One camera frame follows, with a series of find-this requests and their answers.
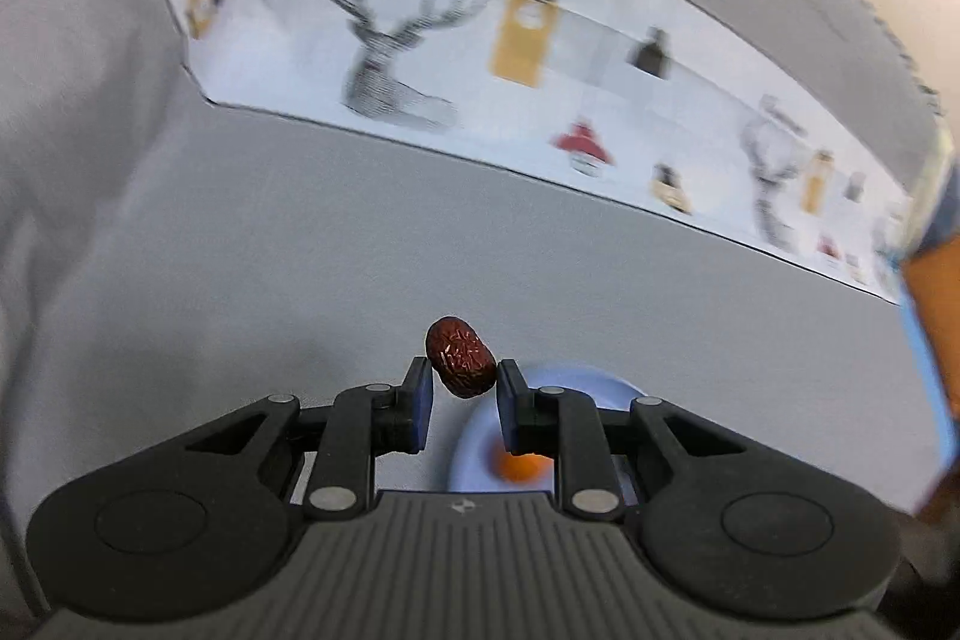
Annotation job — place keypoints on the small orange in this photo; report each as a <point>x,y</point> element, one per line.
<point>517,469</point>

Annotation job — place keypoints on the wrinkled red date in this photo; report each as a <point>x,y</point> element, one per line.
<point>461,356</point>

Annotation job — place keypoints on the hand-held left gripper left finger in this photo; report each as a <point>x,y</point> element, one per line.
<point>420,407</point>

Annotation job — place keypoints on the person's right forearm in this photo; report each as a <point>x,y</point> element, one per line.
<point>937,325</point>

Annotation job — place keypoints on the light blue plate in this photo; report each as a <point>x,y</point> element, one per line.
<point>480,437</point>

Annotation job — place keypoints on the grey printed cloth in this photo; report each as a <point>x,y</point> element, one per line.
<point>225,235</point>

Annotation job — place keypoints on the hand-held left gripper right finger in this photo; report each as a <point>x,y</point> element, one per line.
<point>508,407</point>

